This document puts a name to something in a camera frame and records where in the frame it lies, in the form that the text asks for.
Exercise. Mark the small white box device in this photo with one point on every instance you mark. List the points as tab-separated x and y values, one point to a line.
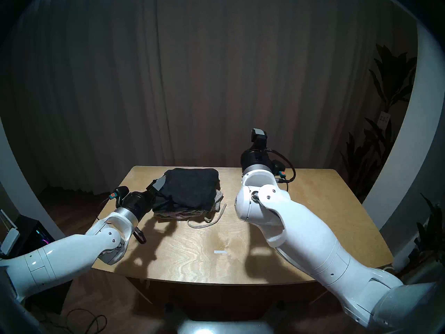
9	241

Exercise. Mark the brown pleated curtain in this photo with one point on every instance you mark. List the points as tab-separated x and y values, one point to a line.
215	76

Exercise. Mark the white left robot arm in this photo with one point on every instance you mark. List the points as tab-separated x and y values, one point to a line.
69	249

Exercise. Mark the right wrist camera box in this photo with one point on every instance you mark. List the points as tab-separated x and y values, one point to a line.
280	169

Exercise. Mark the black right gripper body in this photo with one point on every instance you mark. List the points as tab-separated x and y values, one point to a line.
256	157

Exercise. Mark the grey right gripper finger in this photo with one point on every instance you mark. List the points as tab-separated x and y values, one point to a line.
259	133

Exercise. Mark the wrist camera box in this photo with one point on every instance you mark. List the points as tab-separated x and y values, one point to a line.
280	169
118	192

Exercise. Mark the white plant tag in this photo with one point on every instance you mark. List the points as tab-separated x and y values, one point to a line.
384	119

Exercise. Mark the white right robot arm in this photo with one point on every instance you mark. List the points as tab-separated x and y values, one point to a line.
313	239

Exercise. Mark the black round base foot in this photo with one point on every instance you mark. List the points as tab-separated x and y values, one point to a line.
169	306
281	305

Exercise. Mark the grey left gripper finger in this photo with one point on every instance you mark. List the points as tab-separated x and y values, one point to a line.
160	183

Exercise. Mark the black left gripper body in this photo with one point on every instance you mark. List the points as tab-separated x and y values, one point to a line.
139	201

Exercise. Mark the tall dark leafy plant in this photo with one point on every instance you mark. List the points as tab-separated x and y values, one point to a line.
393	79

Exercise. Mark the black computer tower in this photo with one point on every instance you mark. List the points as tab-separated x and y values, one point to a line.
31	236

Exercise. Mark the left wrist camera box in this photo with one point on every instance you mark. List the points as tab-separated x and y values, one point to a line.
118	192

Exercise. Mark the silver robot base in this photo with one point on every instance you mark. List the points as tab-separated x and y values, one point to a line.
222	326

